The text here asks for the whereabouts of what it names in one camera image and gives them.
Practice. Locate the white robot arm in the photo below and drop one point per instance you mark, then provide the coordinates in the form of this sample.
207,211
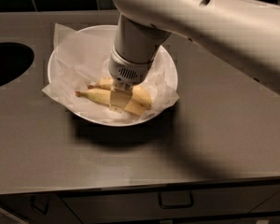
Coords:
243,33

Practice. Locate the yellow banana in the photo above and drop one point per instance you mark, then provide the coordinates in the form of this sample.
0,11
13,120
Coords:
140,94
102,96

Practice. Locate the left black cabinet handle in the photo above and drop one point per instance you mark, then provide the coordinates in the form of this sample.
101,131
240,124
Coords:
40,203

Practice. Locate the white crumpled paper liner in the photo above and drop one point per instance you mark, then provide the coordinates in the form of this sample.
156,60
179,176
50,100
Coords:
77,59

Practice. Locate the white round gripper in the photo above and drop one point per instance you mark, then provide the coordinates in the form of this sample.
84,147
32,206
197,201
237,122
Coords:
127,69

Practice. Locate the black drawer handle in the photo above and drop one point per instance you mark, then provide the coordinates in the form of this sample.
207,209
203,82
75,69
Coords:
175,199

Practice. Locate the white bowl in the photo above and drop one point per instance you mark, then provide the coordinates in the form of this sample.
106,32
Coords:
84,34

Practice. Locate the grey drawer front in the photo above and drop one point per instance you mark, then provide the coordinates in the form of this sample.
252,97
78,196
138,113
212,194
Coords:
203,203

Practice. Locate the left grey cabinet door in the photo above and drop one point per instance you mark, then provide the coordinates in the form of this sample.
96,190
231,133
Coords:
19,204

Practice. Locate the round black sink opening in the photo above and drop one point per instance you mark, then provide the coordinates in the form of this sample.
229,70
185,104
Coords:
15,59

